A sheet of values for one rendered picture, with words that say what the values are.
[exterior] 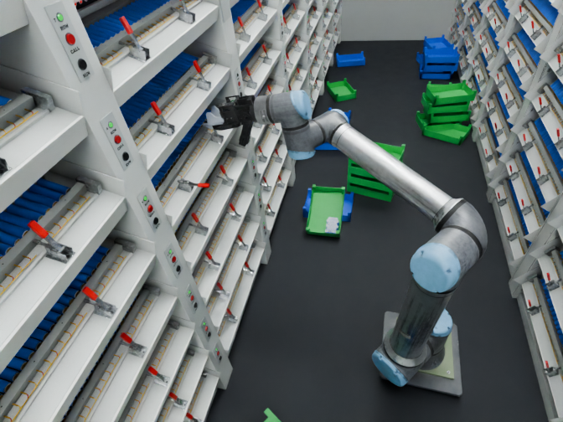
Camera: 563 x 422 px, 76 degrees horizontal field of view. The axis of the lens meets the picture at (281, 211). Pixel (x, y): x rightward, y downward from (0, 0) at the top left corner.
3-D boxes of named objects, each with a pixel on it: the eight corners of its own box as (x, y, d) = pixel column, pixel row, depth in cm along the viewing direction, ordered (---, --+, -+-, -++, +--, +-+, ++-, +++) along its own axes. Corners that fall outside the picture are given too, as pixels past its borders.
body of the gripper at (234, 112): (224, 96, 120) (256, 91, 116) (233, 119, 126) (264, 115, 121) (215, 108, 115) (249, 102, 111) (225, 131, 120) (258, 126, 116)
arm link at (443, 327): (451, 338, 148) (463, 316, 136) (426, 366, 141) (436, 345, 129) (420, 314, 157) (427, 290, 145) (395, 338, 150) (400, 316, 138)
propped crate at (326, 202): (339, 237, 215) (339, 234, 208) (307, 234, 220) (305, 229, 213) (345, 192, 225) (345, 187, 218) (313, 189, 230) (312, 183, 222)
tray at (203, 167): (238, 126, 145) (241, 106, 138) (171, 237, 103) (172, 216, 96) (191, 110, 144) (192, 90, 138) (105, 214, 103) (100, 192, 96)
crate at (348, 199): (353, 200, 238) (353, 191, 232) (350, 222, 224) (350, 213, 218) (308, 196, 245) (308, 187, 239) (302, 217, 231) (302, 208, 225)
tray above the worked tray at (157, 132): (229, 79, 131) (234, 42, 121) (147, 183, 89) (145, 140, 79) (176, 60, 131) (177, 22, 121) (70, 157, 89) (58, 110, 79)
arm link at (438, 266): (426, 365, 141) (497, 245, 87) (398, 396, 134) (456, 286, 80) (395, 337, 149) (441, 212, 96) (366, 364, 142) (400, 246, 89)
